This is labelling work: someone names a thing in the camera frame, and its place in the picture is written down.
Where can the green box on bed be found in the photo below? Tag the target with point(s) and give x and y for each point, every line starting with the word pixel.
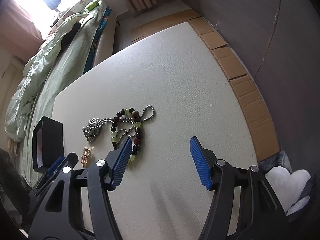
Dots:
pixel 92 5

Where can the beige headboard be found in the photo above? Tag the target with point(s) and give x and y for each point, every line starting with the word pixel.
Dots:
pixel 11 76

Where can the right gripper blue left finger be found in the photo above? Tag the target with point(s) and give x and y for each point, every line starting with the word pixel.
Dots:
pixel 59 215

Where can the black garment on bed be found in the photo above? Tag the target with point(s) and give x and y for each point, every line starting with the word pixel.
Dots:
pixel 67 39

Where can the light green duvet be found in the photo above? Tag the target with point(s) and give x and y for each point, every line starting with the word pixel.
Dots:
pixel 39 66

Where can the black jewelry box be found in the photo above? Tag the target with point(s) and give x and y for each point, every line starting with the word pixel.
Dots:
pixel 47 144

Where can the bed with green sheet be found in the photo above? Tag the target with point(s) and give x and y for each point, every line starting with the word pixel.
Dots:
pixel 60 77

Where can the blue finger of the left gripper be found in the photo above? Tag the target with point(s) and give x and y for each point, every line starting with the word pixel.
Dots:
pixel 55 165

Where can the white low table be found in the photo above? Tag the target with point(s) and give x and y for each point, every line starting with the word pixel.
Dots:
pixel 161 196

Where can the pink curtain left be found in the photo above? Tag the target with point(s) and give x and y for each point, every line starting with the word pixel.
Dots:
pixel 19 34

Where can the white plush toy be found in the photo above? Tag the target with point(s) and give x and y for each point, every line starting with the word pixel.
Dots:
pixel 289 188

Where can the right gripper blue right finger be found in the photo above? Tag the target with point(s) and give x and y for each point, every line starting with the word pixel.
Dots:
pixel 261 215

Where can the cardboard sheets on floor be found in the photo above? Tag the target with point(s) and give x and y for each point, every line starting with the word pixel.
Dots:
pixel 259 121

